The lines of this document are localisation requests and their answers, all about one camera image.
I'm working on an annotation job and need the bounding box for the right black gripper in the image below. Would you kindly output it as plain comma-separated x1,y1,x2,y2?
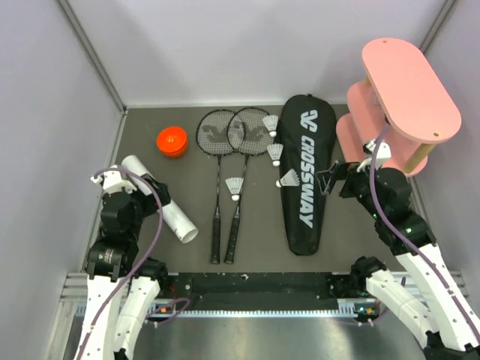
315,157,383,219

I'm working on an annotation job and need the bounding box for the white shuttlecock tube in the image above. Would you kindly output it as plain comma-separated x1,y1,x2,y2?
121,154,199,244

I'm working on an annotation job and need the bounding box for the white shuttlecock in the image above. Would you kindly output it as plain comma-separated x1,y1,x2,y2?
267,143,284,167
262,115,279,138
225,177,244,202
275,169,300,188

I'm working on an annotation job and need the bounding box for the white shuttlecock top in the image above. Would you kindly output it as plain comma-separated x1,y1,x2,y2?
262,115,279,138

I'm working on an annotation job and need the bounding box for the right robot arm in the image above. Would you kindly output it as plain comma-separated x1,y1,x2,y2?
315,162,479,359

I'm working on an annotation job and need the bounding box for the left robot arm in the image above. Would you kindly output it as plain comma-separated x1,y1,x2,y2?
74,169,171,359

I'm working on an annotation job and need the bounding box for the right black badminton racket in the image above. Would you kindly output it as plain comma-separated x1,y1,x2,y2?
224,106,274,264

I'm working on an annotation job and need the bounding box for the black badminton racket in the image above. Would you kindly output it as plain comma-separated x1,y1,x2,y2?
196,109,236,264
224,106,274,264

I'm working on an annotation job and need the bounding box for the left black badminton racket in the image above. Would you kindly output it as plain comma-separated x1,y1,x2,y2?
196,109,236,264

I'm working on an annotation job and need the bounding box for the black racket bag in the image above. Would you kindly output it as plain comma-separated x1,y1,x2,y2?
275,94,337,256

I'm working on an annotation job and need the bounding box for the orange bowl stack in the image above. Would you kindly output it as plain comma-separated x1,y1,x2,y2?
156,126,188,158

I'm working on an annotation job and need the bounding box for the pink tiered shelf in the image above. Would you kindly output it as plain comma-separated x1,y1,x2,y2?
336,37,462,177

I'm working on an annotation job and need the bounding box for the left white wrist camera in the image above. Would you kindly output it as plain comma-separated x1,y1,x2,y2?
90,170,137,195

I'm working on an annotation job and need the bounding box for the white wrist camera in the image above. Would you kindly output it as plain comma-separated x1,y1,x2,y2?
90,170,137,195
356,139,392,173

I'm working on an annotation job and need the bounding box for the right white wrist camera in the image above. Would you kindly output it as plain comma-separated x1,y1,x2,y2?
356,139,392,173

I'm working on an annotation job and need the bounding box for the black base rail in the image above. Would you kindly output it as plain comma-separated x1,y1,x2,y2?
164,271,361,312

